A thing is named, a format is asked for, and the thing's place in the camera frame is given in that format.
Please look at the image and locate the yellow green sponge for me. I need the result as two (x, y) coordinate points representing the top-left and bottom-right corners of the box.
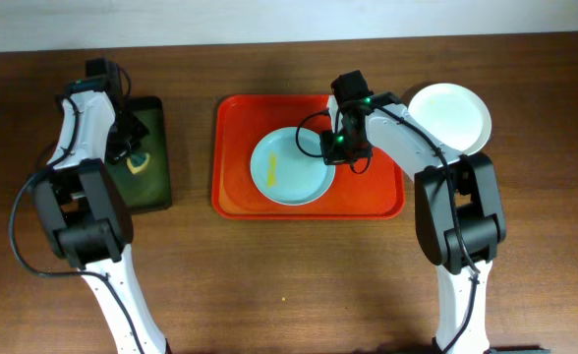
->
(126, 152), (150, 175)

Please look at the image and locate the light blue plate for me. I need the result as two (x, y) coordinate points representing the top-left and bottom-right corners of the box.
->
(250, 127), (336, 207)

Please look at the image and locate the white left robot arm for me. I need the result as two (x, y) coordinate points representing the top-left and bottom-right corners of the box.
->
(28, 58), (170, 353)

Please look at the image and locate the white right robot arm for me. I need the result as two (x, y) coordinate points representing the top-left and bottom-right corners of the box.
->
(320, 70), (506, 353)

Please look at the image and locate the dark green tray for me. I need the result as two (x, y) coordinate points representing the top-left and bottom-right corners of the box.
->
(106, 96), (172, 214)

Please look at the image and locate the red plastic tray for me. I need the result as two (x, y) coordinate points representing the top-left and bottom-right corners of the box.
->
(211, 94), (405, 220)

